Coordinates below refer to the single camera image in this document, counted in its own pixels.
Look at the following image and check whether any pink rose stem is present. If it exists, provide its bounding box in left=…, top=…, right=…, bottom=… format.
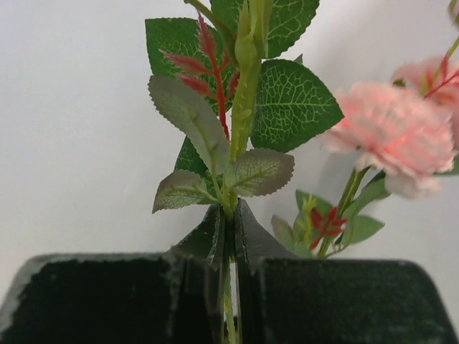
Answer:
left=271, top=1, right=458, bottom=258

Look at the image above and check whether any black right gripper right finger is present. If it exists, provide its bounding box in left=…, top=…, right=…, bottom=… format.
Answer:
left=235, top=201, right=458, bottom=343

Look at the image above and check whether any pink leafy flower stem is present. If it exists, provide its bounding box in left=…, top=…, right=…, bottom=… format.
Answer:
left=144, top=0, right=345, bottom=344

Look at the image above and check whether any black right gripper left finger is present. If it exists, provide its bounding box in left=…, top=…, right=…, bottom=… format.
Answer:
left=1, top=205, right=225, bottom=343

